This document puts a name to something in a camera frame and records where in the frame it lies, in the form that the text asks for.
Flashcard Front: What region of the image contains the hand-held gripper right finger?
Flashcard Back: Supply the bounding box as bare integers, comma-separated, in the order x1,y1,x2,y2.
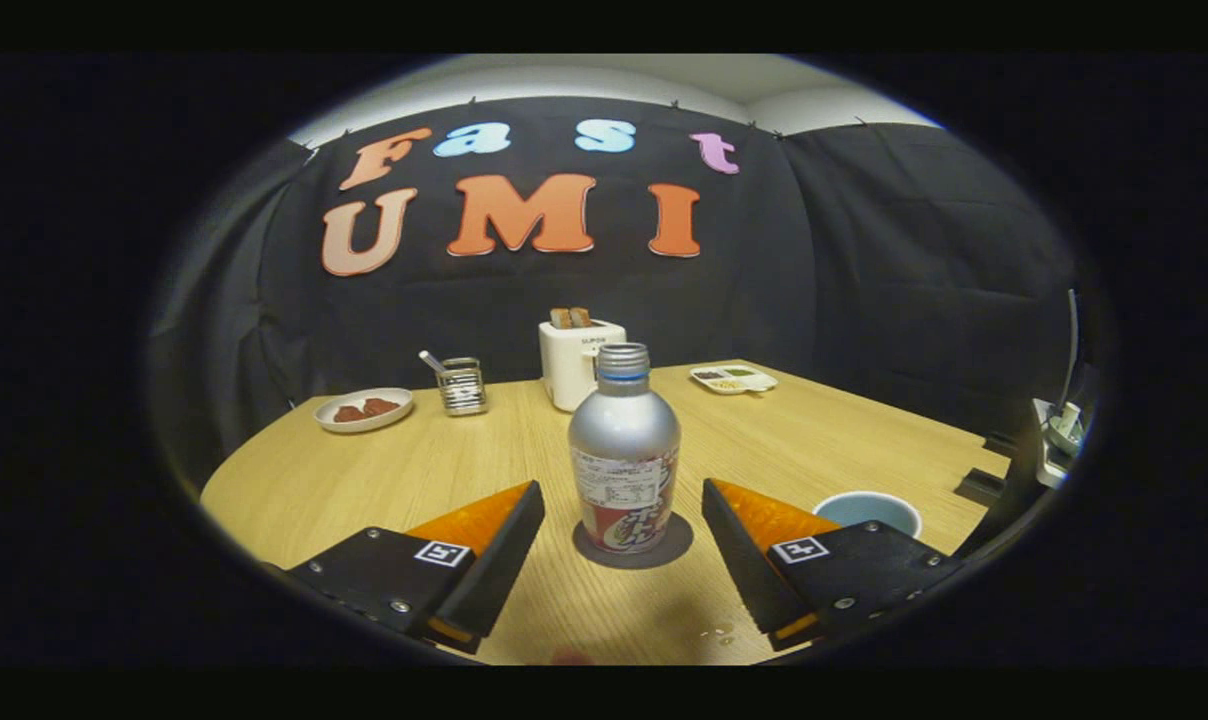
701,478,965,651

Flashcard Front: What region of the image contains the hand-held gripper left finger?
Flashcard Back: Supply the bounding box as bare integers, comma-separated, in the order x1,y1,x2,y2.
284,480,547,656

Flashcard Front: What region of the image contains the brown round coaster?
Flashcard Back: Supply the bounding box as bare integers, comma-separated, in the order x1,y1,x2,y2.
572,512,695,570

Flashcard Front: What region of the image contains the white cup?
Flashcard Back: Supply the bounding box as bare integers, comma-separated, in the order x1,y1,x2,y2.
812,490,923,538

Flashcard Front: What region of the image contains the silver juice bottle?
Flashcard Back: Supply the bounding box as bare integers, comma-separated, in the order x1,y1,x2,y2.
568,342,682,554

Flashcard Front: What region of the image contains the wooden table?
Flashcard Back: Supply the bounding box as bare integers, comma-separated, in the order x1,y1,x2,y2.
200,360,1010,666

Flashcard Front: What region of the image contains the white divided sauce tray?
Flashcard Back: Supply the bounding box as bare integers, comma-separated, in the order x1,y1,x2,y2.
689,364,779,396

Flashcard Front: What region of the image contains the white round plate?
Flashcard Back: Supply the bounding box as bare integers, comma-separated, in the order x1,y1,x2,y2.
313,387,416,434

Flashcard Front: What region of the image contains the white toaster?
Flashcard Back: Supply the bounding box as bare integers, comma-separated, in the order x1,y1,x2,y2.
538,319,628,413

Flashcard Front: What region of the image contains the black backdrop cloth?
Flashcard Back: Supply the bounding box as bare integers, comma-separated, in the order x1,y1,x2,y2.
149,95,1080,491

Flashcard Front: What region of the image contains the white and grey device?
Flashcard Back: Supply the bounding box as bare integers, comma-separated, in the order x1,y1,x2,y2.
1032,290,1100,491

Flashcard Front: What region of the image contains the metal wire utensil holder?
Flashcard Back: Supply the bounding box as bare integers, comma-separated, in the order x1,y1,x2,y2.
436,357,489,417

